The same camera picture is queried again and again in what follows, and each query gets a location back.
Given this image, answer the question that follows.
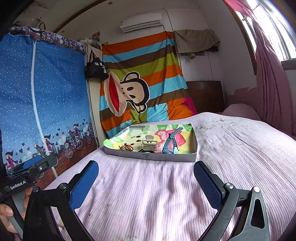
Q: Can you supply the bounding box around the colourful painted paper liner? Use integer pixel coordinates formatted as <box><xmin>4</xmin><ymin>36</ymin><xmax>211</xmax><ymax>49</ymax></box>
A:
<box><xmin>103</xmin><ymin>124</ymin><xmax>195</xmax><ymax>154</ymax></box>

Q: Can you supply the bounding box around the black hanging bag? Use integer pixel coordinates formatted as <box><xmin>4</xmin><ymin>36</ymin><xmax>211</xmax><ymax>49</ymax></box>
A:
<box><xmin>84</xmin><ymin>51</ymin><xmax>109</xmax><ymax>81</ymax></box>

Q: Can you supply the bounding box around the pink bed cover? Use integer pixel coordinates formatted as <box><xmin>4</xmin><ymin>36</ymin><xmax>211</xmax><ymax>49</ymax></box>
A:
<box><xmin>49</xmin><ymin>113</ymin><xmax>295</xmax><ymax>240</ymax></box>

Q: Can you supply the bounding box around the grey cardboard tray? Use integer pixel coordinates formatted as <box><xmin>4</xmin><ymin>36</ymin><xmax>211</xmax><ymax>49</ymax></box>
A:
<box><xmin>104</xmin><ymin>123</ymin><xmax>197</xmax><ymax>163</ymax></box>

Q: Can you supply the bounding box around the striped monkey blanket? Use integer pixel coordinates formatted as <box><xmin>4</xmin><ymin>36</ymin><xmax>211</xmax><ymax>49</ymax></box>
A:
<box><xmin>100</xmin><ymin>32</ymin><xmax>197</xmax><ymax>138</ymax></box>

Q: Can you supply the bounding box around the blue kids smartwatch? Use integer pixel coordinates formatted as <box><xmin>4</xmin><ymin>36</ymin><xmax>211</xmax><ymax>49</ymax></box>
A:
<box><xmin>162</xmin><ymin>127</ymin><xmax>183</xmax><ymax>155</ymax></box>

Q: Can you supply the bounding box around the pink curtain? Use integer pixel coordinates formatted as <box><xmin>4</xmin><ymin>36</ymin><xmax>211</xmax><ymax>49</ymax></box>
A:
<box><xmin>226</xmin><ymin>1</ymin><xmax>293</xmax><ymax>134</ymax></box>

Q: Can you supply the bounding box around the pink pillow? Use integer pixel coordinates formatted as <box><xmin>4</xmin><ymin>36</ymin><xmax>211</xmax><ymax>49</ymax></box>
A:
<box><xmin>222</xmin><ymin>103</ymin><xmax>261</xmax><ymax>121</ymax></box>

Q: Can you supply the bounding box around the white air conditioner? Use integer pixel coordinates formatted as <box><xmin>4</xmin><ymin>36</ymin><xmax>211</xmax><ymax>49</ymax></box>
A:
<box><xmin>119</xmin><ymin>13</ymin><xmax>163</xmax><ymax>33</ymax></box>

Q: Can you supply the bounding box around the brown hair tie yellow bead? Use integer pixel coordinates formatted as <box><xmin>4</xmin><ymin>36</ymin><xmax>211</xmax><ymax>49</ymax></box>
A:
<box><xmin>119</xmin><ymin>144</ymin><xmax>134</xmax><ymax>152</ymax></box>

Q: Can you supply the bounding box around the dark wooden headboard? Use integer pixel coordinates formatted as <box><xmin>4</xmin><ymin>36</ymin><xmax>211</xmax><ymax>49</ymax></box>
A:
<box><xmin>186</xmin><ymin>81</ymin><xmax>225</xmax><ymax>113</ymax></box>

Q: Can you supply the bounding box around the window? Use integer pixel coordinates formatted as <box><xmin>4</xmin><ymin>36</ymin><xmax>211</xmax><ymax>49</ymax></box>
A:
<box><xmin>234</xmin><ymin>0</ymin><xmax>296</xmax><ymax>63</ymax></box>

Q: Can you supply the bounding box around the left hand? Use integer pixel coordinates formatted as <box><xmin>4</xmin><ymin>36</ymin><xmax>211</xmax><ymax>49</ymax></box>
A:
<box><xmin>0</xmin><ymin>187</ymin><xmax>33</xmax><ymax>233</ymax></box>

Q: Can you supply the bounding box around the olive hanging garment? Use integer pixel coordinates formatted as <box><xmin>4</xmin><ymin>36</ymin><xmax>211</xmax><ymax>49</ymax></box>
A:
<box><xmin>174</xmin><ymin>29</ymin><xmax>220</xmax><ymax>57</ymax></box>

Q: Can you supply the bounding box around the blue fabric wardrobe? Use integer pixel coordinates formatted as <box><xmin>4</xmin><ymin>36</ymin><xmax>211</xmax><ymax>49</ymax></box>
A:
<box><xmin>1</xmin><ymin>27</ymin><xmax>97</xmax><ymax>187</ymax></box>

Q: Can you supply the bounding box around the light wooden cabinet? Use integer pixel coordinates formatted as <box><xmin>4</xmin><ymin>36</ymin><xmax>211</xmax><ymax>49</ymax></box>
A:
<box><xmin>87</xmin><ymin>45</ymin><xmax>107</xmax><ymax>147</ymax></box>

